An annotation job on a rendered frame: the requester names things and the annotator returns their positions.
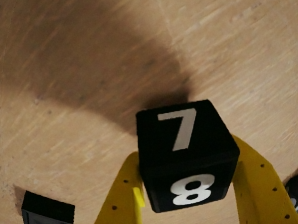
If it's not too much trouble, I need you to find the black digit cube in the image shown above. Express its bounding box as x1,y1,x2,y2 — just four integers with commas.
136,99,240,214

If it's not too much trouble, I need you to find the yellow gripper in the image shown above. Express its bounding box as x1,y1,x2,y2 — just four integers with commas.
94,133,298,224

